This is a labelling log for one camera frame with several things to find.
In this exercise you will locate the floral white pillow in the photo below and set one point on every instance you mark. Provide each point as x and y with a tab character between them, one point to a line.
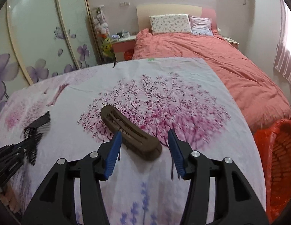
170	23

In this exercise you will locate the left pink nightstand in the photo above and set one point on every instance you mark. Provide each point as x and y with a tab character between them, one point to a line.
122	45

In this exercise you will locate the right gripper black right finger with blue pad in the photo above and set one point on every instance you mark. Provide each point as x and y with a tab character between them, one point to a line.
235	200

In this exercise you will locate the bed with salmon duvet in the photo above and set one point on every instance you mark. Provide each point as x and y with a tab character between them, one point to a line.
260	100

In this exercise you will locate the cream pink headboard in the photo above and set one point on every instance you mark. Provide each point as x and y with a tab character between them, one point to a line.
145	11

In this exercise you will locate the brown hair clip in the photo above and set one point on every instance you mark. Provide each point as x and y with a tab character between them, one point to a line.
141	143

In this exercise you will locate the pink window curtain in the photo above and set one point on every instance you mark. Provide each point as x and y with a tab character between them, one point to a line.
282	62

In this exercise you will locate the floral pink purple tablecloth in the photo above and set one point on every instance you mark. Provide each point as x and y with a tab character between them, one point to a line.
156	95

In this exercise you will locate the sliding floral wardrobe door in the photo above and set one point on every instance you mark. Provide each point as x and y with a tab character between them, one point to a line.
40	39

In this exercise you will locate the right nightstand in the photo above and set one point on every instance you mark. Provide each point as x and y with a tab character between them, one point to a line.
232	42

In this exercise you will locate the hanging plush toys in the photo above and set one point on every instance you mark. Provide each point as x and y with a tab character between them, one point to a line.
103	35

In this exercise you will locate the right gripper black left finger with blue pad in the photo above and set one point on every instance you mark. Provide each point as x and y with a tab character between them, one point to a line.
54	200

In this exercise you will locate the pink striped pillow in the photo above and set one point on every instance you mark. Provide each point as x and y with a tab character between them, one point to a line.
201	26

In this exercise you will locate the red plastic laundry basket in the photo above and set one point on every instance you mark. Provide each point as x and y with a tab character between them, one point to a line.
274	146

